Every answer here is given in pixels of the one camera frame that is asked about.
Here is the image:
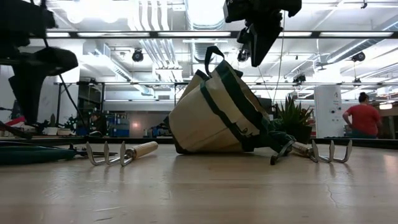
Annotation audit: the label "wooden-handled hand cultivator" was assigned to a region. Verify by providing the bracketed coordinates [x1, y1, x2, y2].
[291, 139, 354, 164]
[85, 140, 159, 167]

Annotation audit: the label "white pillar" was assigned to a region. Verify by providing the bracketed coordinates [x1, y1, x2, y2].
[313, 85, 345, 139]

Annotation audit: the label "black round ceiling spotlight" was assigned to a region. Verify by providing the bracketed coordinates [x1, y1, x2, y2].
[351, 50, 366, 63]
[292, 73, 307, 85]
[131, 48, 145, 63]

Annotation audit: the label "red object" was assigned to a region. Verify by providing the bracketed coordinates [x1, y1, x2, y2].
[4, 114, 27, 128]

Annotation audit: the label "person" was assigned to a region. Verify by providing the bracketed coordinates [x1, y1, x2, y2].
[89, 111, 109, 137]
[341, 91, 383, 139]

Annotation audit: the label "green-handled pruning shears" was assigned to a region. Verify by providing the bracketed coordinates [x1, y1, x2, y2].
[242, 129, 297, 166]
[0, 141, 119, 166]

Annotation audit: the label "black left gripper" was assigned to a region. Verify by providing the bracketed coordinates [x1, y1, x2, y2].
[0, 0, 78, 124]

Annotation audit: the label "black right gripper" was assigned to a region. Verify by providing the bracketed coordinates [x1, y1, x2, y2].
[223, 0, 302, 68]

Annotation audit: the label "potted succulent plant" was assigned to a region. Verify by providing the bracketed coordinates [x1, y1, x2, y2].
[272, 94, 315, 144]

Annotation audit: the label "cream canvas green-trimmed gardening bag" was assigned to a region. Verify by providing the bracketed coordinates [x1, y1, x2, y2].
[164, 45, 298, 156]

